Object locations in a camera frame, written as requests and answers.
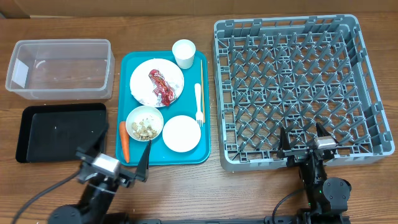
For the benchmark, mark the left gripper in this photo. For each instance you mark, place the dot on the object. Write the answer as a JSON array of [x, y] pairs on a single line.
[[142, 172]]

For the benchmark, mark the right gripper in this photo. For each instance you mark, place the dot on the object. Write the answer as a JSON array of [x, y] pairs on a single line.
[[295, 155]]

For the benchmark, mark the orange carrot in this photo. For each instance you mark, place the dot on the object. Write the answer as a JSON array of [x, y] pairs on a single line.
[[124, 137]]

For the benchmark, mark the peanuts and rice leftovers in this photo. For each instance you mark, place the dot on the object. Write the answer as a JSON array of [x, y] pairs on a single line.
[[143, 131]]

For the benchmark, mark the white bowl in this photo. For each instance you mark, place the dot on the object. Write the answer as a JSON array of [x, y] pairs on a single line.
[[153, 115]]

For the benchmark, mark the red snack wrapper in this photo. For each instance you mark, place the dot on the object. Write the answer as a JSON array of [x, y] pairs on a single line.
[[162, 87]]

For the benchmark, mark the large white plate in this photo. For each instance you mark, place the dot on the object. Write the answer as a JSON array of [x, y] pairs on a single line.
[[142, 88]]

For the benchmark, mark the white paper cup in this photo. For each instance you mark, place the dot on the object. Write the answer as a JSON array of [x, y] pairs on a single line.
[[184, 53]]

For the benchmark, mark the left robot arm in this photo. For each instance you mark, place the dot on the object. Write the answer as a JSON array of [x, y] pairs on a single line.
[[93, 205]]

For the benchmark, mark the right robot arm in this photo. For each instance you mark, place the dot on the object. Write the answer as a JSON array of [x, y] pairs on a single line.
[[327, 196]]

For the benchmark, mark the grey dishwasher rack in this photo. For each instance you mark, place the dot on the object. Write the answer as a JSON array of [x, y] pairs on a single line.
[[293, 73]]

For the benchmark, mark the teal serving tray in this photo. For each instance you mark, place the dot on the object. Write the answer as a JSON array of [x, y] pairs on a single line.
[[160, 154]]

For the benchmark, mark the black tray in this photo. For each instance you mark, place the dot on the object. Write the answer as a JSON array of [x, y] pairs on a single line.
[[52, 133]]

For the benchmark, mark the white plastic fork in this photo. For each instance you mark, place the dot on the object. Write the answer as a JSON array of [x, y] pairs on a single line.
[[199, 115]]

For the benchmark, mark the clear plastic bin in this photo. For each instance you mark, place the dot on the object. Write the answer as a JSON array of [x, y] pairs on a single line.
[[61, 69]]

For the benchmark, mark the wooden chopstick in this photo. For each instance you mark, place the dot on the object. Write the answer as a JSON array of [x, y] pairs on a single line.
[[202, 95]]

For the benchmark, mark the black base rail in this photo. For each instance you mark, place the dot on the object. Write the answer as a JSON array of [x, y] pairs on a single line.
[[266, 220]]

